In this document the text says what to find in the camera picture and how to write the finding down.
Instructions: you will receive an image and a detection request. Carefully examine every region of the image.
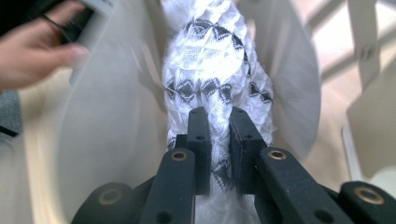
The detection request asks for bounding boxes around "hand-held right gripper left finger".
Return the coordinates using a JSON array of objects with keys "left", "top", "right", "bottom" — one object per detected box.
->
[{"left": 175, "top": 105, "right": 213, "bottom": 196}]

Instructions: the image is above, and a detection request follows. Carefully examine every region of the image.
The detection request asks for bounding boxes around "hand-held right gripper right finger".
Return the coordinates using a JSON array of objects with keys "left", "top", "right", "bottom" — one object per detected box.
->
[{"left": 229, "top": 106, "right": 269, "bottom": 198}]

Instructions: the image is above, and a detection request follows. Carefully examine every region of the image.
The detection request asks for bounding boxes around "grey expandable metal rack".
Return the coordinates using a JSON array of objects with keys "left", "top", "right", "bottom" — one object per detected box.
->
[{"left": 18, "top": 0, "right": 396, "bottom": 224}]

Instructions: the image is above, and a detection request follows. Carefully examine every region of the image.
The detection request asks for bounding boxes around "white patterned knit cloth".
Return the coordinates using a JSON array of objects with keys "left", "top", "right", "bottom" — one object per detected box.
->
[{"left": 160, "top": 0, "right": 275, "bottom": 224}]

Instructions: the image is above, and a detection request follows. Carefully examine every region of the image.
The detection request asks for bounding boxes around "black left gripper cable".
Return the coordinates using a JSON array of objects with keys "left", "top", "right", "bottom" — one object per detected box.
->
[{"left": 41, "top": 13, "right": 68, "bottom": 32}]

